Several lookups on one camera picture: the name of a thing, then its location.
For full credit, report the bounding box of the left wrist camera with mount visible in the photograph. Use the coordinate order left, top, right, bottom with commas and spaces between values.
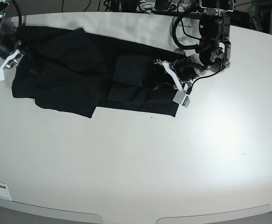
153, 59, 192, 107

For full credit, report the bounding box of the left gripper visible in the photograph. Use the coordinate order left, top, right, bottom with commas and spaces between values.
170, 55, 209, 88

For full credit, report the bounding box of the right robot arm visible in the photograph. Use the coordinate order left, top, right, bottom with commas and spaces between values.
0, 0, 26, 69

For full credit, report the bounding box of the white power strip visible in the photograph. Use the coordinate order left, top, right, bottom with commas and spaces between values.
168, 3, 205, 13

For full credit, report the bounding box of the black T-shirt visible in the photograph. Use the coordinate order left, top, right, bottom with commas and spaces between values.
12, 26, 182, 118

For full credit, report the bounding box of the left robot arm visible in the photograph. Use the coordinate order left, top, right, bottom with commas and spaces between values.
170, 0, 234, 84

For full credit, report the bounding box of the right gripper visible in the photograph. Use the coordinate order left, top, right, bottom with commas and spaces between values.
0, 40, 25, 69

